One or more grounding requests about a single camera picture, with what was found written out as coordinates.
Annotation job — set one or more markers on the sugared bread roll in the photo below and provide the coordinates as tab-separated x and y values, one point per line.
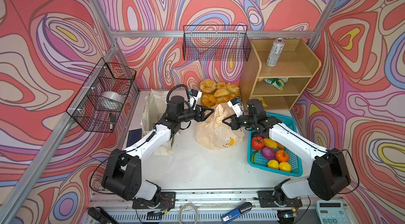
208	86

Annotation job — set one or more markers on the teal plastic basket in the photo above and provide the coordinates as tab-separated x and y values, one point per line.
255	159

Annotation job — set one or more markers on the silver tape roll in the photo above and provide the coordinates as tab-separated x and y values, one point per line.
111	101

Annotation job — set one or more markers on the yellow chips bag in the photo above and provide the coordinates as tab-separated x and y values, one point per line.
262	101

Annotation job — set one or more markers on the white canvas tote bag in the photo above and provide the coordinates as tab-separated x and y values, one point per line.
153	111

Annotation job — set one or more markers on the red toy tomato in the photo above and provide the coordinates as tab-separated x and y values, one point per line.
257	143

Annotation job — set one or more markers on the silver pink drink can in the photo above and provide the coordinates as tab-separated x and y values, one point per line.
275	52

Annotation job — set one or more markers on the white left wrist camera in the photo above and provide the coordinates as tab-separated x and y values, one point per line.
194	96

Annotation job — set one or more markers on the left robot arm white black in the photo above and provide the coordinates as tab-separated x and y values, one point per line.
123	172

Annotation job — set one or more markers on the yellow toy corn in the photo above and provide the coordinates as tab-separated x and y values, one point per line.
270	143

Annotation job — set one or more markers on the black wire basket back wall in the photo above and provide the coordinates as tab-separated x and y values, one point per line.
216	42

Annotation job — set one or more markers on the dark blue notebook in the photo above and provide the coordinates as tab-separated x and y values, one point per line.
134	136

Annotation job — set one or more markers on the black wire basket left wall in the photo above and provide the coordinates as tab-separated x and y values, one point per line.
85	109

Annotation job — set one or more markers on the striped croissant bread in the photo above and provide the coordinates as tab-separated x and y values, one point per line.
233	95

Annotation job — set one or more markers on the yellow toy lemon right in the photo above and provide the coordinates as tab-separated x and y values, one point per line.
285	167

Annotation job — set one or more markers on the purple toy onion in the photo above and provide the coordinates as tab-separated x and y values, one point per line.
268	153

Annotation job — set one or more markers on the wooden shelf unit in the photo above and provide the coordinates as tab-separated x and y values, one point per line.
297	62

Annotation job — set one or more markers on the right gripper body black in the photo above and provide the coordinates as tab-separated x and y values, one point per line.
246	120

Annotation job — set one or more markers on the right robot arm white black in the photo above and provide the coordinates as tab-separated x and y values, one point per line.
329	173

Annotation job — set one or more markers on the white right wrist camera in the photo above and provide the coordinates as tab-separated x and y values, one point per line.
236	105

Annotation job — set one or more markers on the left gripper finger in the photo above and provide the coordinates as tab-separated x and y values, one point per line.
203	117
206	110

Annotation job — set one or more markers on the striped ring bread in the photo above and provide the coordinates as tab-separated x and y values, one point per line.
208	100

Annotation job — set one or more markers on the black wire basket wall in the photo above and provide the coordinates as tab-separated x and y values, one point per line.
216	42
85	109

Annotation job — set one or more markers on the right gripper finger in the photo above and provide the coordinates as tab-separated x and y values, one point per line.
232	125
229	120

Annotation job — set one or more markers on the blue black handheld tool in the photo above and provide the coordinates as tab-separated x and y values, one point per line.
236	213

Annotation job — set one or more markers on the white calculator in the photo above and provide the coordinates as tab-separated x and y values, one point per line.
331	212

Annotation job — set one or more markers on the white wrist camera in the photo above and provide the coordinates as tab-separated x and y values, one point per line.
194	96
236	105

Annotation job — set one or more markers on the orange toy pumpkin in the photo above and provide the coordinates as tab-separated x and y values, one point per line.
282	156

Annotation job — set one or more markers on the green snack packet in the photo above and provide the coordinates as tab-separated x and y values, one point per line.
278	83

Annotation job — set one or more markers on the yellow toy lemon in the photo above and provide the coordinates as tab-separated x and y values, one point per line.
273	164
285	167

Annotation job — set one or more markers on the translucent beige plastic bag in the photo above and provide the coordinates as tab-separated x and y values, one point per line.
213	134

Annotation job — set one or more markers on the oval bread bun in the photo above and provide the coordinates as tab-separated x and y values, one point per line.
221	92

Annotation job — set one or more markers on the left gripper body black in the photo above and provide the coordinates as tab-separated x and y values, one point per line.
187	115

